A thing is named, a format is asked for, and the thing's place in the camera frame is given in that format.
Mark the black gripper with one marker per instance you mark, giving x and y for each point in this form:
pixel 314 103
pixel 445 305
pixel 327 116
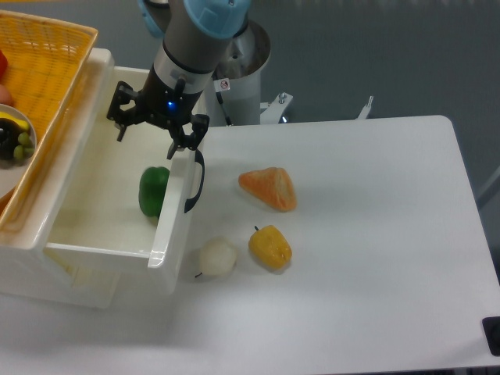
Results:
pixel 166 105

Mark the green bell pepper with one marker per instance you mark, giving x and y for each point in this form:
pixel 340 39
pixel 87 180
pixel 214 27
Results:
pixel 152 189

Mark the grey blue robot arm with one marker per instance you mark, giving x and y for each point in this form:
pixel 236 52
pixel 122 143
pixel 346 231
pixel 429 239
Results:
pixel 193 45

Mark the open upper white drawer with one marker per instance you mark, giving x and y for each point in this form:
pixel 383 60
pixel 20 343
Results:
pixel 100 215

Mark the yellow bell pepper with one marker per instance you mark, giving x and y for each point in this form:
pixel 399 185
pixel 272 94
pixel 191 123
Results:
pixel 270 247

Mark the white drawer cabinet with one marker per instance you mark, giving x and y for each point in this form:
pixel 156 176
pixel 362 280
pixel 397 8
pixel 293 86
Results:
pixel 32 266

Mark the yellow woven basket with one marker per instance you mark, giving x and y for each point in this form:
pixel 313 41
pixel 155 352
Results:
pixel 46 59

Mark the orange triangular bread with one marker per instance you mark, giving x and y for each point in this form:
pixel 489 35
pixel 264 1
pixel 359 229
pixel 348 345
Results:
pixel 272 185

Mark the white plate with food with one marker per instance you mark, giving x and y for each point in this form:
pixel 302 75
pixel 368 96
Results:
pixel 18 143

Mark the white pear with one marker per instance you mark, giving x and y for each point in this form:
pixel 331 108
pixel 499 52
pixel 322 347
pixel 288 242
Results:
pixel 217 257

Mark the peach fruit in basket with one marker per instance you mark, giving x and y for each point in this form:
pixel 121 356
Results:
pixel 5 96

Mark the red fruit in basket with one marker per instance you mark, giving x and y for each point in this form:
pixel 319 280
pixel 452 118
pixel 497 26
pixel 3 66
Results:
pixel 3 63

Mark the black object at table edge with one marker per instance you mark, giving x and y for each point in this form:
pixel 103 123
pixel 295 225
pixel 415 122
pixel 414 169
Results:
pixel 491 326

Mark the white metal table bracket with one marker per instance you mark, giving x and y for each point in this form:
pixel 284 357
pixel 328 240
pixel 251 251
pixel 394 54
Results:
pixel 272 112

